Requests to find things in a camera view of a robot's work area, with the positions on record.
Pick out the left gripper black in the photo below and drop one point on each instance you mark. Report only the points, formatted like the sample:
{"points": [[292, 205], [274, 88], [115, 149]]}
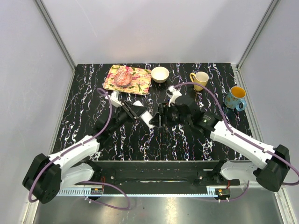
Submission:
{"points": [[128, 109]]}

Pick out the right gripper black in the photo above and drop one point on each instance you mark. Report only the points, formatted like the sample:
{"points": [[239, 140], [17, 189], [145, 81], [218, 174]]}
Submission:
{"points": [[165, 110]]}

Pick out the white remote control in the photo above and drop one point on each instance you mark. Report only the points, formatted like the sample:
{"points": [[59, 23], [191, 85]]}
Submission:
{"points": [[146, 116]]}

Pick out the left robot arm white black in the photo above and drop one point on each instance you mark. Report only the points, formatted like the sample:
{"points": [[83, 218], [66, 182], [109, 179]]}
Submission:
{"points": [[47, 175]]}

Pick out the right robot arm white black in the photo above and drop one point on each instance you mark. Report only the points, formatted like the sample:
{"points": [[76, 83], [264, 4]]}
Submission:
{"points": [[266, 165]]}

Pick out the floral rectangular tray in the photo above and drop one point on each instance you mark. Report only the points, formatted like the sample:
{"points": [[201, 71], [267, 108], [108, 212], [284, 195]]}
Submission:
{"points": [[141, 80]]}

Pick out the red patterned bowl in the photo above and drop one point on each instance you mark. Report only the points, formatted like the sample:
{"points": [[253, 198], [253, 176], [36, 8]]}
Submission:
{"points": [[123, 79]]}

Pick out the cream ceramic bowl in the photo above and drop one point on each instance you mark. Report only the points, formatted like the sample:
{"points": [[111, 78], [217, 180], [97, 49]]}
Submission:
{"points": [[160, 74]]}

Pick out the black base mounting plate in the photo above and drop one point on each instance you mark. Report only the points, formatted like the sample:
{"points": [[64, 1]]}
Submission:
{"points": [[153, 178]]}

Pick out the blue mug yellow inside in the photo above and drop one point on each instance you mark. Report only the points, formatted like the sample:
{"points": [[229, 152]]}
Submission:
{"points": [[235, 99]]}

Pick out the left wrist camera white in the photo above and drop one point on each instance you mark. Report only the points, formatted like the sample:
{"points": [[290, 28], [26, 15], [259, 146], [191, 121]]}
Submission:
{"points": [[114, 99]]}

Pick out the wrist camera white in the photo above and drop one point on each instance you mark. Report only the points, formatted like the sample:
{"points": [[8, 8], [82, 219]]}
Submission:
{"points": [[114, 99], [173, 94]]}

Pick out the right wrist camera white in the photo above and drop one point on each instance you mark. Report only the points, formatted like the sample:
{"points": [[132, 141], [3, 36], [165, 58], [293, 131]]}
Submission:
{"points": [[173, 94]]}

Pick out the right aluminium frame post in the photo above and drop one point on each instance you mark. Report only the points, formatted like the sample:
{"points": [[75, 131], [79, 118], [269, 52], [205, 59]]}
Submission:
{"points": [[262, 24]]}

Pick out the aluminium frame post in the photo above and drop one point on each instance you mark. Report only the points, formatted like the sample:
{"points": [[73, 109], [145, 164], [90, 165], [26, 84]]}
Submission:
{"points": [[54, 31], [262, 24]]}

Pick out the left aluminium frame post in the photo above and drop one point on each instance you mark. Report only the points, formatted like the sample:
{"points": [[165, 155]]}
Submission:
{"points": [[54, 31]]}

